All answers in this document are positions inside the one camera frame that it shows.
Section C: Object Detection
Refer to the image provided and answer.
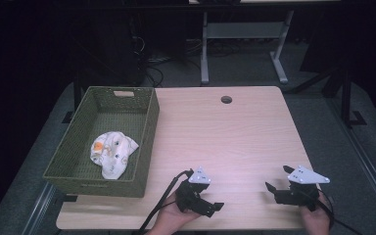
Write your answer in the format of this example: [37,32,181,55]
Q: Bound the green woven basket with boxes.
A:
[42,85,161,199]

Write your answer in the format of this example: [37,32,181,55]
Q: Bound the white printed baby garment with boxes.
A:
[89,130,140,181]

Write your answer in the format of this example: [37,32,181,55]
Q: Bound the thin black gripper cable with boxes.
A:
[303,187,365,235]

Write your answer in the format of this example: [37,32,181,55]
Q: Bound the black metal stand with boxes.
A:
[337,65,368,129]

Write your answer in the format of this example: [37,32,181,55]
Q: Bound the grey metal desk frame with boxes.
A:
[199,9,295,86]

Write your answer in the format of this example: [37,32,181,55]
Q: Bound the metal floor rail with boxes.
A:
[21,182,58,235]
[326,97,376,226]

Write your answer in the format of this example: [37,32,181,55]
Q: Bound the person's right hand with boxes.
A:
[300,194,333,235]

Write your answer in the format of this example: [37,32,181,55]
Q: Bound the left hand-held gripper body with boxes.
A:
[174,165,213,217]

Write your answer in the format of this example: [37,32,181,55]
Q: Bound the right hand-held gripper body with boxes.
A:
[273,164,331,212]

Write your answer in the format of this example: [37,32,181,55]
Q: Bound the dark cabinet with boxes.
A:
[87,13,145,87]

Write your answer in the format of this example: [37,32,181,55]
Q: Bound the tangle of black floor cables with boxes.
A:
[130,35,243,88]

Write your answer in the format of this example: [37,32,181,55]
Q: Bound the person's left hand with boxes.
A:
[146,192,202,235]

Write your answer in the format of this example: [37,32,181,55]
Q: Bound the thick black gripper cable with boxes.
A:
[136,167,195,235]

